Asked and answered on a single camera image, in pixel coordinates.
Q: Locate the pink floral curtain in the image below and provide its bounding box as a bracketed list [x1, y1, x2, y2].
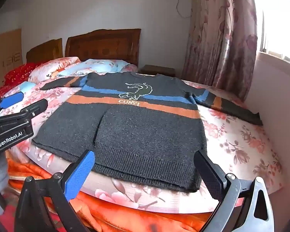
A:
[181, 0, 259, 102]

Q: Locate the orange blanket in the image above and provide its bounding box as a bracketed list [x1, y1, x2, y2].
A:
[6, 150, 247, 232]

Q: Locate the light blue floral pillow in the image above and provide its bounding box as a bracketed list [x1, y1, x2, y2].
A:
[57, 58, 138, 76]

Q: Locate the pink floral bedsheet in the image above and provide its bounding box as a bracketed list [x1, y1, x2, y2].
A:
[0, 77, 284, 214]

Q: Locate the dark striped knit sweater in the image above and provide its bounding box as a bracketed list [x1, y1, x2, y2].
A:
[31, 71, 263, 193]

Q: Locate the small wooden headboard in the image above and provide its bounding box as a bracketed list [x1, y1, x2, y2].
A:
[26, 38, 63, 63]

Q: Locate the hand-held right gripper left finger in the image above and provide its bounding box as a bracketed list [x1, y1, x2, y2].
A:
[13, 150, 96, 232]

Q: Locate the window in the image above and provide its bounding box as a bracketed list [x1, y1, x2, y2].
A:
[252, 0, 290, 68]

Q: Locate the light blue cloth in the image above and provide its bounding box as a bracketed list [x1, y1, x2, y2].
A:
[20, 82, 36, 93]

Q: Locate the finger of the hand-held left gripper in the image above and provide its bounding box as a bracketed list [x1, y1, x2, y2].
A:
[0, 99, 49, 126]
[0, 92, 24, 119]

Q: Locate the light brown wardrobe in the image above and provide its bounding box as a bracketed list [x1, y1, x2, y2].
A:
[0, 28, 23, 93]

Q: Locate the red textured blanket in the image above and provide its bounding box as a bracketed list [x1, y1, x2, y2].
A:
[0, 62, 46, 99]

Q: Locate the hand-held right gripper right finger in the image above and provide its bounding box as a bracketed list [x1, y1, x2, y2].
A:
[193, 149, 275, 232]

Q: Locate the large wooden headboard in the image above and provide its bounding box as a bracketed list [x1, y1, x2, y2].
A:
[65, 28, 142, 67]

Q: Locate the wooden nightstand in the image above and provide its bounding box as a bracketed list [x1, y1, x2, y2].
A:
[138, 64, 176, 78]

